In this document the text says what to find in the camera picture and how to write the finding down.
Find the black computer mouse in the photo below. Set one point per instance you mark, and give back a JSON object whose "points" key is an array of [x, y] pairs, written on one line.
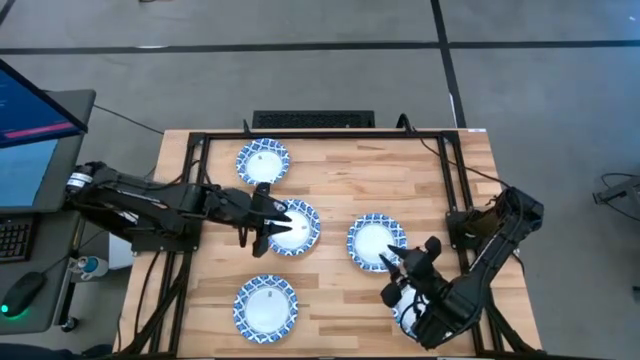
{"points": [[22, 294]]}

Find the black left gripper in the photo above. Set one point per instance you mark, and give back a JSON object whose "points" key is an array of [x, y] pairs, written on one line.
{"points": [[240, 205]]}

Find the black computer keyboard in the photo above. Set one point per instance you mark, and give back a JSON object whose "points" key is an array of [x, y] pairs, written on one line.
{"points": [[14, 239]]}

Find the white box under table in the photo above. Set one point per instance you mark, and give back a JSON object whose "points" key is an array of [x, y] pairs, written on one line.
{"points": [[120, 255]]}

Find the black aluminium table frame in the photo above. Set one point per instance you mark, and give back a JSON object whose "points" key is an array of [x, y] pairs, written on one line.
{"points": [[452, 165]]}

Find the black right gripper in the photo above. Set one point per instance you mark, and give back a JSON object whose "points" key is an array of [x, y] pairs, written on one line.
{"points": [[420, 270]]}

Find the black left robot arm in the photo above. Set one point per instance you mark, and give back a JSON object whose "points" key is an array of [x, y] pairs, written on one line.
{"points": [[150, 202]]}

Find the grey computer desk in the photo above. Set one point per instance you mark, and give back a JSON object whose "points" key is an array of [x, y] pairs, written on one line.
{"points": [[50, 305]]}

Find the dark tilted computer monitor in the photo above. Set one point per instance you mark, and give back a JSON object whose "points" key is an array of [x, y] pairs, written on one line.
{"points": [[30, 110]]}

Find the white bottle blue cap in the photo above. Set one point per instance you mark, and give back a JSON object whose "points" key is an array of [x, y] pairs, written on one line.
{"points": [[92, 266]]}

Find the black floor vent grille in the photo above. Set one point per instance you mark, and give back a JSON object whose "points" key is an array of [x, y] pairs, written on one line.
{"points": [[312, 119]]}

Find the black desk caster wheel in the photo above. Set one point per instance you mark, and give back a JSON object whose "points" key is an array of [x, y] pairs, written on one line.
{"points": [[70, 324]]}

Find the grey framed computer monitor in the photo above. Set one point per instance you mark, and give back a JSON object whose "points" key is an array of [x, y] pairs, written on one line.
{"points": [[25, 170]]}

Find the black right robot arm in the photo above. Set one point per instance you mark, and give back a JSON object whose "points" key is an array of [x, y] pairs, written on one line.
{"points": [[475, 285]]}

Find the blue white patterned paper bowl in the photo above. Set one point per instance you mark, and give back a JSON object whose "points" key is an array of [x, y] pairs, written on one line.
{"points": [[302, 235], [407, 302], [367, 237], [265, 310], [262, 165]]}

